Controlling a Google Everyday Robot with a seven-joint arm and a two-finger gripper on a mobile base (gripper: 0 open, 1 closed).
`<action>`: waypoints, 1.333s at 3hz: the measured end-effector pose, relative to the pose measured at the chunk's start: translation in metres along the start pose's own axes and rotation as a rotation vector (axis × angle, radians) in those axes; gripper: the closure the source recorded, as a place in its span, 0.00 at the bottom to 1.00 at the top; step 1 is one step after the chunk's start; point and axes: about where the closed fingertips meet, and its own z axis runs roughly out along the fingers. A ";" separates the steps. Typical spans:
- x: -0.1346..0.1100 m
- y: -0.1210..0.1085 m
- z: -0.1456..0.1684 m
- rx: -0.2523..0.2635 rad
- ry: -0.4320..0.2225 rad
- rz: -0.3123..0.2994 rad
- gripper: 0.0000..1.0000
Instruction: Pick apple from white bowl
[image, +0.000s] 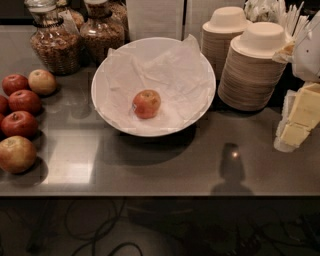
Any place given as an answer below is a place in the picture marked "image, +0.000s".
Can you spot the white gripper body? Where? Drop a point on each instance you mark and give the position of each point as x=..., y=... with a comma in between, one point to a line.
x=308, y=55

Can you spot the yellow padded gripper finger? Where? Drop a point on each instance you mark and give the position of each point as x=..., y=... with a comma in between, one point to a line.
x=300, y=115
x=284, y=55

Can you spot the red-yellow apple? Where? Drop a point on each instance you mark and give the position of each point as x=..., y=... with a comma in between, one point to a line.
x=146, y=104

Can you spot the white paper bowl liner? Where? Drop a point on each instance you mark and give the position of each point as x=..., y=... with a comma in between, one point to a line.
x=173, y=80

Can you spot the large white bowl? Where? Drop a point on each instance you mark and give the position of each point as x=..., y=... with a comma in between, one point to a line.
x=100, y=96

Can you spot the white box behind bowl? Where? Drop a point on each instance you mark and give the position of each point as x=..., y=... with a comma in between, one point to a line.
x=155, y=18

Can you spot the yellow-red apple back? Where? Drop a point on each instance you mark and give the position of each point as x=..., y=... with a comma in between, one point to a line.
x=42, y=82

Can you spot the yellow-red apple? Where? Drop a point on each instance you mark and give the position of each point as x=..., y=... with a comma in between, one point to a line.
x=42, y=82
x=17, y=154

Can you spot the red apple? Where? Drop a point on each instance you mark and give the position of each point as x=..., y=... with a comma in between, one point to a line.
x=13, y=83
x=19, y=123
x=25, y=100

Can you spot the red apple front middle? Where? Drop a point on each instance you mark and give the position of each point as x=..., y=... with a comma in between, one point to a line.
x=19, y=123

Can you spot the red apple back left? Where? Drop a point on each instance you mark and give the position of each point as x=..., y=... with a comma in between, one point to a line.
x=13, y=83

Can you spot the yellow-red apple front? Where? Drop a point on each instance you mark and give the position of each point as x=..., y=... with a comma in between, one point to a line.
x=17, y=154

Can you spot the red apple left edge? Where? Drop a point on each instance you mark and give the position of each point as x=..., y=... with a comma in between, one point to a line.
x=4, y=107

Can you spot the dark red apple edge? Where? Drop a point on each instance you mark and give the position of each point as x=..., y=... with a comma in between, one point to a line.
x=1, y=119

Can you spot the stack paper bowls front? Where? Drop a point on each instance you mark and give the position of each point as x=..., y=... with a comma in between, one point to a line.
x=250, y=74

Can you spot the stack paper bowls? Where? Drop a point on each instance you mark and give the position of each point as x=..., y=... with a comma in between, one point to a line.
x=250, y=74
x=225, y=24

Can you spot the bundle of wrapped utensils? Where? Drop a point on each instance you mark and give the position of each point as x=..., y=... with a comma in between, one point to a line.
x=289, y=18

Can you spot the stack paper bowls back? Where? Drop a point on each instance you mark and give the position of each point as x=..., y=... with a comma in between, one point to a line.
x=225, y=24

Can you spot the glass cereal jar back right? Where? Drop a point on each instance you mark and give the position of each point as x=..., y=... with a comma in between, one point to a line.
x=118, y=9

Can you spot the glass cereal jar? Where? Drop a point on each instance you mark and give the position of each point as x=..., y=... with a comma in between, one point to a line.
x=118, y=9
x=56, y=46
x=102, y=30
x=69, y=15

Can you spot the glass cereal jar middle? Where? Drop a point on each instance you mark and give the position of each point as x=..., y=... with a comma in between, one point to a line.
x=102, y=30

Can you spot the glass cereal jar back left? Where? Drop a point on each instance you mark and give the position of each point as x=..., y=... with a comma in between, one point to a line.
x=69, y=15

